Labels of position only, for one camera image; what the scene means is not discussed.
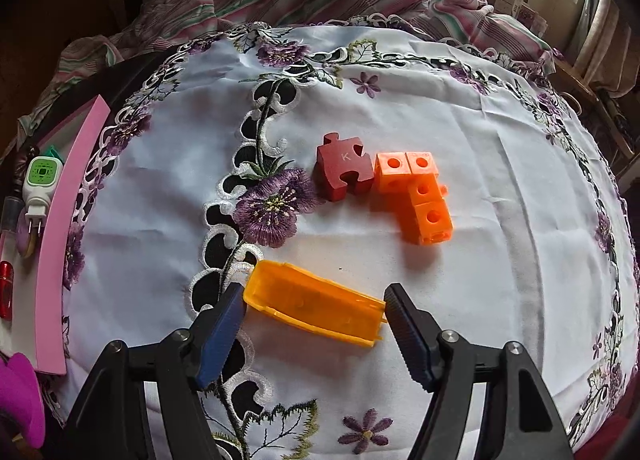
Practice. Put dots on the wooden side desk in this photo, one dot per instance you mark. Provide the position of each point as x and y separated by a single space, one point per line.
590 105

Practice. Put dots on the clear plastic tube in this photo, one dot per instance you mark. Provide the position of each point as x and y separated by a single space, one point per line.
10 215

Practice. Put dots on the white embroidered floral tablecloth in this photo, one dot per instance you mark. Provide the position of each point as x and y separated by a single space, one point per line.
350 90

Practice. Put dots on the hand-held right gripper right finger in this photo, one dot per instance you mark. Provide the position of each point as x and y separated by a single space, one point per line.
407 335

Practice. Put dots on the green plastic funnel toy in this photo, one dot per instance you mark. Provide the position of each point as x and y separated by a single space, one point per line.
54 154

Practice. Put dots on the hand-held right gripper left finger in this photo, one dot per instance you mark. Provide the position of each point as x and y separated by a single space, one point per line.
220 335

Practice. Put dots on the beige curtain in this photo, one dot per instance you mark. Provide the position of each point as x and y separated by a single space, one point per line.
600 30

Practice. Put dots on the purple ribbed shell toy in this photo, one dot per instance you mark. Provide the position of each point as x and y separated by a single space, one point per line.
24 240

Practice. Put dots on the red metallic cylinder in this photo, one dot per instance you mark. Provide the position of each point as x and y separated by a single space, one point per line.
5 290

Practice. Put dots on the magenta plastic toy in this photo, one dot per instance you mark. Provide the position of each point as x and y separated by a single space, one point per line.
20 400

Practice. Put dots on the pink storage box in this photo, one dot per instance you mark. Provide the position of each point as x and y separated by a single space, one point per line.
65 240

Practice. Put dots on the orange plastic tray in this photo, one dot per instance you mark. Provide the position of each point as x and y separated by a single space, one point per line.
310 305

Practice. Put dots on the orange linked cubes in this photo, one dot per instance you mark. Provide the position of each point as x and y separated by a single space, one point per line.
425 215

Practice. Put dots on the red puzzle block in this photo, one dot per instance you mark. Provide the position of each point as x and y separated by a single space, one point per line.
342 170

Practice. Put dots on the green white plug-in device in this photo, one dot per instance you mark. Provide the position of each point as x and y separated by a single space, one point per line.
42 180

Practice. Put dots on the small patterned box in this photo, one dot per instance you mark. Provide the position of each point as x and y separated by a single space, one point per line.
532 17

